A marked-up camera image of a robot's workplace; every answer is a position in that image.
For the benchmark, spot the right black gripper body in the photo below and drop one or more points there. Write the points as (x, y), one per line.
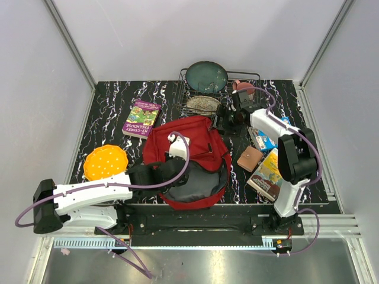
(233, 116)

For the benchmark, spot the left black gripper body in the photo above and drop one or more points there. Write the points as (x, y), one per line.
(167, 188)

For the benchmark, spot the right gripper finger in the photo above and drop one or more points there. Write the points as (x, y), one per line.
(217, 120)
(234, 130)

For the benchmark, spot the red student backpack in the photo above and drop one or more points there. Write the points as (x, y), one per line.
(209, 165)

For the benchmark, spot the yellow paperback book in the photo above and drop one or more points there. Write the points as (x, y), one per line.
(266, 179)

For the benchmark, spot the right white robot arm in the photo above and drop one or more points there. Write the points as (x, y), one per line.
(299, 161)

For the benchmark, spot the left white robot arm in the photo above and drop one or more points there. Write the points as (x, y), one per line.
(54, 204)

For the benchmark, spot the speckled beige plate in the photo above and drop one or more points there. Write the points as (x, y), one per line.
(202, 105)

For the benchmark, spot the pink patterned mug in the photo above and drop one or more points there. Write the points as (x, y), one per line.
(244, 86)

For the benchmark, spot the blue picture book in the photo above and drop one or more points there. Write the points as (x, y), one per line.
(261, 141)

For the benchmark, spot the pink leather wallet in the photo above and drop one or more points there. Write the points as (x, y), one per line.
(249, 159)

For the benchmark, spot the teal ceramic plate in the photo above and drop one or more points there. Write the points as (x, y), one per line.
(206, 77)

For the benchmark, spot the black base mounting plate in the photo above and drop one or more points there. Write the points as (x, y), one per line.
(144, 219)

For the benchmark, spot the purple treehouse book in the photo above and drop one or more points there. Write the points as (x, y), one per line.
(141, 119)

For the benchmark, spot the orange plastic plate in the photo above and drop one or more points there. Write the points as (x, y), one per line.
(104, 162)

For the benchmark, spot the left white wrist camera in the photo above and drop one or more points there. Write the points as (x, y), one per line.
(177, 147)

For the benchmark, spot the black wire dish rack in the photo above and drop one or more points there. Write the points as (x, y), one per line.
(184, 92)

